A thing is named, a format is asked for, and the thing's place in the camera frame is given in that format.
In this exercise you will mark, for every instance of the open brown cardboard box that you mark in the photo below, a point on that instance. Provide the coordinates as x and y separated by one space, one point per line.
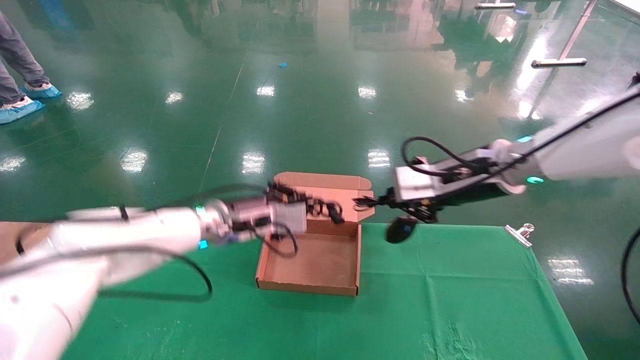
320 265

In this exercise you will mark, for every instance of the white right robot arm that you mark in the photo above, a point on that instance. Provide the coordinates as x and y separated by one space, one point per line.
590 150

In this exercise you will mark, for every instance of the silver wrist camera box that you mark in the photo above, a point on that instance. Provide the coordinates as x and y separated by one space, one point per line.
287 220
415 182

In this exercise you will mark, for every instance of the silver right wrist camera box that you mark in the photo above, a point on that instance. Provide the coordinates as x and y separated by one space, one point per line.
415 182

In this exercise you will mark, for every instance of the white table top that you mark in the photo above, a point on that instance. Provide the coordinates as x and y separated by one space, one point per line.
629 6

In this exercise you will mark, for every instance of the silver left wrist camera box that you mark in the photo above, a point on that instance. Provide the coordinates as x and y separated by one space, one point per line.
287 220

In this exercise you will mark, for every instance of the green table cloth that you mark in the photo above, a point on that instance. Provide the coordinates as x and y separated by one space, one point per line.
425 310

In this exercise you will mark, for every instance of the blue shoe cover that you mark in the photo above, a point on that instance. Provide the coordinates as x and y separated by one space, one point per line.
17 111
44 91

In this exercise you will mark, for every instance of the metal binder clip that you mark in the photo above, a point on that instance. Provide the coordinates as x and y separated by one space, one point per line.
519 235

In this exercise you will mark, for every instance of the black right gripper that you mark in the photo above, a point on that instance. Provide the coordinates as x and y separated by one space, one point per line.
465 196

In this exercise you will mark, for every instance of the grey trouser leg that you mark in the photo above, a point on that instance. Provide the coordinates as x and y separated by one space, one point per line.
7 87
20 55

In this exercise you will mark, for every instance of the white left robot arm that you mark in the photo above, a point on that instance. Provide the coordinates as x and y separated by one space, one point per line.
125 235

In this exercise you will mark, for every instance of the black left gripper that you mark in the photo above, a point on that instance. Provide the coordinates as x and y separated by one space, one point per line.
285 192

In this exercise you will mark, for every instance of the white metal table leg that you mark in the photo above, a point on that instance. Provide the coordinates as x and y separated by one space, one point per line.
495 6
559 62

